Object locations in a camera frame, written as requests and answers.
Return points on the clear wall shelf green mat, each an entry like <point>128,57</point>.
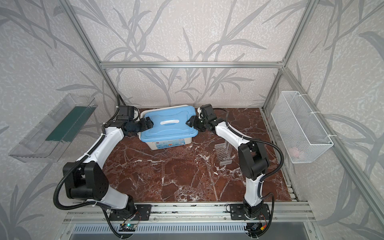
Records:
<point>48,141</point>

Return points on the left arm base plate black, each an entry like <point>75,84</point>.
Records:
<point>141,212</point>

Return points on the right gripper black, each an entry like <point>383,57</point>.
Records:
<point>195,122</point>

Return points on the white wire mesh basket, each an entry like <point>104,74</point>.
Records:
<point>299,127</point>

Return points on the green circuit board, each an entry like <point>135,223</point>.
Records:
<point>128,227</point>

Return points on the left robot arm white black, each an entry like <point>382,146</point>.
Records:
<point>84,183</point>

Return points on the right circuit board with wires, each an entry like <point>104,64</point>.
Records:
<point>255,227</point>

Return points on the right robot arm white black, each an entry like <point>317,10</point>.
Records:
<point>253,158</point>

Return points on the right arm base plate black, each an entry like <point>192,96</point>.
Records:
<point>242,212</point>

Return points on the white plastic storage bin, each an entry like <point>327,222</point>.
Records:
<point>172,141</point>

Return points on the clear acrylic test tube rack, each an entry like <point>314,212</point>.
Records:
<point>220,157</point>

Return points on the blue plastic bin lid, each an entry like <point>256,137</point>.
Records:
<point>169,124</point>

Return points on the pink object in basket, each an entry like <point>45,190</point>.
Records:
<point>295,153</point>

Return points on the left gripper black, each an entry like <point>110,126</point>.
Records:
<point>144,124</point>

